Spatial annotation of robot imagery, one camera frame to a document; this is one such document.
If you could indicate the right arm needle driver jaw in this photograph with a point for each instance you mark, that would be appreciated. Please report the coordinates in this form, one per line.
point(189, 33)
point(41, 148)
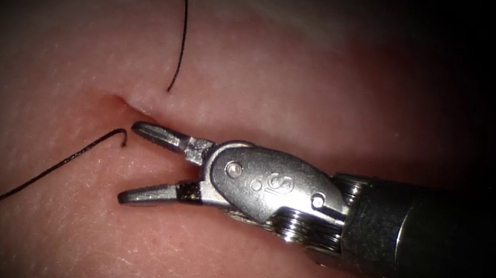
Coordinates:
point(154, 193)
point(163, 138)

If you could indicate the right arm needle driver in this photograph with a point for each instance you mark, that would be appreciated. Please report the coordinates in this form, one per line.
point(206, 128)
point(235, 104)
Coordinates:
point(271, 182)

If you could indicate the tissue pad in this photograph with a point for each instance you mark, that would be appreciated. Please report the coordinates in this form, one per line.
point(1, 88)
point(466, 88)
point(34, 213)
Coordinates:
point(285, 90)

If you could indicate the dark right arm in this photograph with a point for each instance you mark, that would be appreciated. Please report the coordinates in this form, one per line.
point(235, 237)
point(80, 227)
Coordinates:
point(436, 238)

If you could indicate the black thread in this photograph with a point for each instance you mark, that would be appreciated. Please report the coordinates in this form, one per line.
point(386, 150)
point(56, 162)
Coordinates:
point(183, 44)

